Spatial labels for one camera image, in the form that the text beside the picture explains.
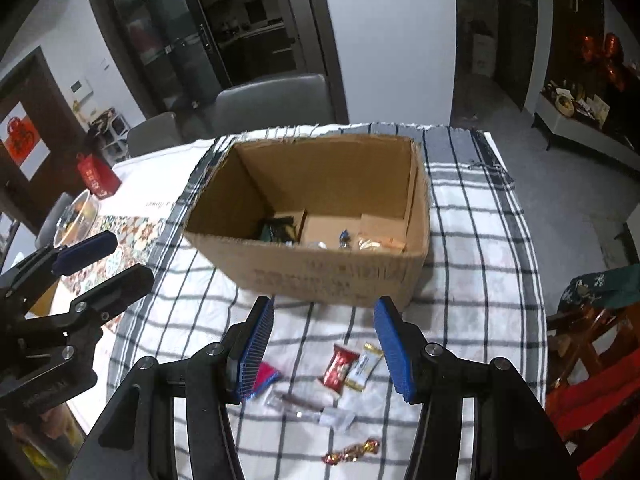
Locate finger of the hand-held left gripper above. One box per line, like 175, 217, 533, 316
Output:
0, 230, 118, 306
62, 263, 155, 333

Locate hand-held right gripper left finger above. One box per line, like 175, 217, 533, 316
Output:
82, 296, 276, 480

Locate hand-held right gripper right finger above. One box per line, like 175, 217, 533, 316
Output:
374, 296, 581, 480

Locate brown cardboard box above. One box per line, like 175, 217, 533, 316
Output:
182, 133, 432, 310

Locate gold orange snack packet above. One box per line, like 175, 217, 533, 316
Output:
356, 232, 407, 255

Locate black snack packet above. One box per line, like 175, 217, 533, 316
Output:
272, 215, 301, 246

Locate pink snack packet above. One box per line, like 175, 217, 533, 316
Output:
252, 362, 282, 401

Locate white gold candy packet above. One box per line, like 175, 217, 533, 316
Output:
345, 342, 385, 392

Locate clear plastic bowl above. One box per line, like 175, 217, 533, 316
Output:
52, 190, 101, 248

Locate red candy packet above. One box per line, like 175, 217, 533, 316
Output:
322, 344, 360, 392

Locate patterned table mat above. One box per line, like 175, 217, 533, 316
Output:
30, 212, 173, 333

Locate clear long snack packet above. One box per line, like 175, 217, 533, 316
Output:
264, 391, 357, 431

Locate red gift bag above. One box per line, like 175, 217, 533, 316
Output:
75, 152, 122, 201

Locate white table cover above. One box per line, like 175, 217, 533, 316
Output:
107, 137, 216, 221

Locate gold red twisted candy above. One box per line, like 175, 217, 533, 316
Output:
322, 437, 382, 466

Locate plaid white grey tablecloth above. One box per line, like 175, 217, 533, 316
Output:
107, 122, 547, 480

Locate white storage rack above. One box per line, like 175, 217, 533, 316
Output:
90, 110, 131, 161

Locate red paper door decoration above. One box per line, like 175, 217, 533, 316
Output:
0, 101, 48, 180

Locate grey dining chair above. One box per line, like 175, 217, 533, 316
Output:
126, 111, 183, 158
210, 73, 335, 137

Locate wooden chair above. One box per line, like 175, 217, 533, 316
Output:
546, 300, 640, 480

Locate red garment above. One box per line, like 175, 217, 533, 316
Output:
545, 355, 640, 480

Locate dark green cloth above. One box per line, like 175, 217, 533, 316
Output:
557, 266, 640, 313

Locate dark glass sliding door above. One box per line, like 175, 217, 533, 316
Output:
85, 0, 341, 126

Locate white low sideboard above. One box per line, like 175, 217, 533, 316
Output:
532, 92, 640, 181

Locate white carton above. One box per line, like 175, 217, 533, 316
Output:
471, 32, 497, 78

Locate red foil balloons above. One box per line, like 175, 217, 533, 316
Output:
580, 32, 632, 92

